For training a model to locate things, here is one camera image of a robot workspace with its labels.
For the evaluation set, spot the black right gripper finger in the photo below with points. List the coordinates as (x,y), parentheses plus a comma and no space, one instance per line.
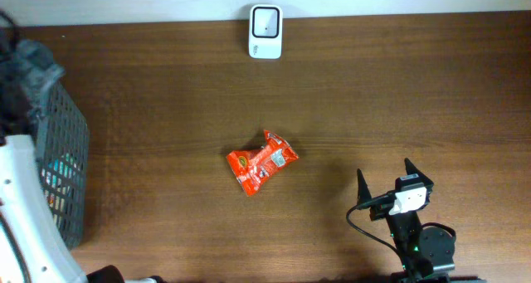
(412,169)
(364,194)

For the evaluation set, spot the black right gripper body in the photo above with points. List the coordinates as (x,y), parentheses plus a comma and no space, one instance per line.
(381,212)

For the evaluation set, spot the red snack bag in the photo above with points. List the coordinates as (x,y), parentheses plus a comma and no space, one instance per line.
(252,168)

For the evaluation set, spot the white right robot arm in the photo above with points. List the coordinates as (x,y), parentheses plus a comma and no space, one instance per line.
(425,250)

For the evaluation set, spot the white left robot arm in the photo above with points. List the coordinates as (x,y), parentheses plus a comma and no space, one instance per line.
(32,249)

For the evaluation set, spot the white barcode scanner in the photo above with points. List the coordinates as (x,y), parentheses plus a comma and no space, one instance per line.
(265,32)

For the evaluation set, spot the grey plastic mesh basket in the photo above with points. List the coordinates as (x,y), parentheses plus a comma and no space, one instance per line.
(34,102)

